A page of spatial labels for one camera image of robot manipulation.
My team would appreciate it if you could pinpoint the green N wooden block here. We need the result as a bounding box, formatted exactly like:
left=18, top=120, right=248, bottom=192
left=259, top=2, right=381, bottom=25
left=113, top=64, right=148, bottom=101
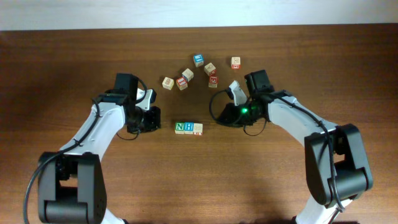
left=174, top=122, right=185, bottom=134

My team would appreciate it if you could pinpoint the blue H wooden block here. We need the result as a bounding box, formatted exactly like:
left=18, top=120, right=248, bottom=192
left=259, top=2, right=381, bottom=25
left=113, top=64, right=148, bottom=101
left=183, top=122, right=194, bottom=134

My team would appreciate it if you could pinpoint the number 2 wooden block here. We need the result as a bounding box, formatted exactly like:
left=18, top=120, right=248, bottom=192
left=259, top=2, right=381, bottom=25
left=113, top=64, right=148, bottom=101
left=193, top=123, right=203, bottom=136

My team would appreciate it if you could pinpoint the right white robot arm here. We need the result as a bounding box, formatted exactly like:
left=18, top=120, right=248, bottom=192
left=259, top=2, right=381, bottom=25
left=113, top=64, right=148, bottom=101
left=213, top=70, right=374, bottom=223

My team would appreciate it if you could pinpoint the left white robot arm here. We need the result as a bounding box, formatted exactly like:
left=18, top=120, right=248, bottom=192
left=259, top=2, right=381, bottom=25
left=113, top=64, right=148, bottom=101
left=32, top=73, right=160, bottom=223

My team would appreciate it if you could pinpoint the pineapple wooden block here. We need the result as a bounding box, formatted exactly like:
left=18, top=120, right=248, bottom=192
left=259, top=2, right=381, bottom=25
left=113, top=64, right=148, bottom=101
left=162, top=77, right=175, bottom=90

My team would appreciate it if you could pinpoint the red R wooden block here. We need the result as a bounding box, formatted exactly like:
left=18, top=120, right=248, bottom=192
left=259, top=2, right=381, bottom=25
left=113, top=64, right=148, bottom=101
left=208, top=75, right=219, bottom=88

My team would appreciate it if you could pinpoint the far right red block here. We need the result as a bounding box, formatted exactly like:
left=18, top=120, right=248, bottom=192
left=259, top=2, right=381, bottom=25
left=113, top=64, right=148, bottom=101
left=231, top=57, right=241, bottom=69

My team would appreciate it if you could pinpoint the red I wooden block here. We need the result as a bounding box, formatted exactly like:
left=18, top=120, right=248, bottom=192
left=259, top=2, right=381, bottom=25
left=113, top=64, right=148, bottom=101
left=175, top=77, right=188, bottom=90

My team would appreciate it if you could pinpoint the plain top red-side block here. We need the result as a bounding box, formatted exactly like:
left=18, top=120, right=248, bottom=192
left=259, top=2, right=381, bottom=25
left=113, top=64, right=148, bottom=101
left=204, top=63, right=216, bottom=77

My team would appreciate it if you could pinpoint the plain top blue-side block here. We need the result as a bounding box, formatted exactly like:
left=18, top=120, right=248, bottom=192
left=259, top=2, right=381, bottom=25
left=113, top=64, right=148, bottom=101
left=182, top=68, right=194, bottom=82

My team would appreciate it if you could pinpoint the blue top wooden block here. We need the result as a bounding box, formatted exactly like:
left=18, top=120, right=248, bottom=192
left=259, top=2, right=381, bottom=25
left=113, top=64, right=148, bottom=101
left=193, top=54, right=204, bottom=67

